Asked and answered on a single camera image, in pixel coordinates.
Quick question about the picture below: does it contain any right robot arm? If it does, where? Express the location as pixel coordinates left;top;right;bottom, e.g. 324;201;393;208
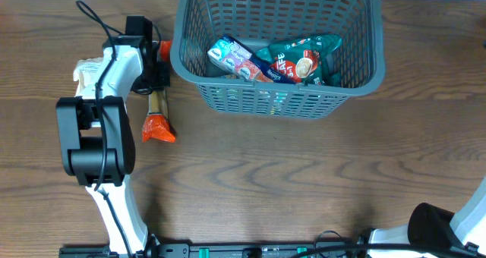
364;181;485;257

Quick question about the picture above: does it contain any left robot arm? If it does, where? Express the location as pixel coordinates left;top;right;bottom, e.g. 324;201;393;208
56;16;170;257

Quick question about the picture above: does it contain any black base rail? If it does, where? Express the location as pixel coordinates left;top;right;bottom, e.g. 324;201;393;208
58;239;440;258

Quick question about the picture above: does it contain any Kleenex tissue multipack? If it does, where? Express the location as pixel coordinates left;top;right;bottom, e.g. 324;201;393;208
207;35;295;84

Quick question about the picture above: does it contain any beige paper pouch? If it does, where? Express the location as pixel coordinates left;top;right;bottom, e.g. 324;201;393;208
73;57;103;96

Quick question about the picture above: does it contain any orange biscuit pack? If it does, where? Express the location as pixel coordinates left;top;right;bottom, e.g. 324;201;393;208
142;39;176;143

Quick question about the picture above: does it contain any green Nescafe coffee bag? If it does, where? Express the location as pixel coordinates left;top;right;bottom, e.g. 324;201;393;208
255;34;342;87

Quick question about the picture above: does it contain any grey plastic basket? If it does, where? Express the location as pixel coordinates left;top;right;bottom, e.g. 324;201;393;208
170;0;385;118

